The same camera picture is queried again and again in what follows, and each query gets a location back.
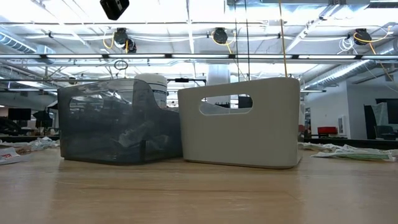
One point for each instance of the white packet with dark print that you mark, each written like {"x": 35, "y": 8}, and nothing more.
{"x": 15, "y": 145}
{"x": 133, "y": 137}

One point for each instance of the grey plastic bin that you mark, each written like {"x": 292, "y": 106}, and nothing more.
{"x": 236, "y": 140}

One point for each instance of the white wipes canister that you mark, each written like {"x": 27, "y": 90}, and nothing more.
{"x": 155, "y": 84}

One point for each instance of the brown translucent plastic bin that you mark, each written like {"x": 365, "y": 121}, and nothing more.
{"x": 93, "y": 140}

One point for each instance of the red storage box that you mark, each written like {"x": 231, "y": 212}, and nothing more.
{"x": 327, "y": 130}

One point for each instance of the green striped long packet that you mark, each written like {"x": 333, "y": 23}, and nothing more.
{"x": 357, "y": 155}

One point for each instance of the black computer monitor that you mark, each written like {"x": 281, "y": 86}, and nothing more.
{"x": 19, "y": 114}

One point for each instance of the small red tipped packet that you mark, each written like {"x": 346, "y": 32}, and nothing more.
{"x": 11, "y": 156}

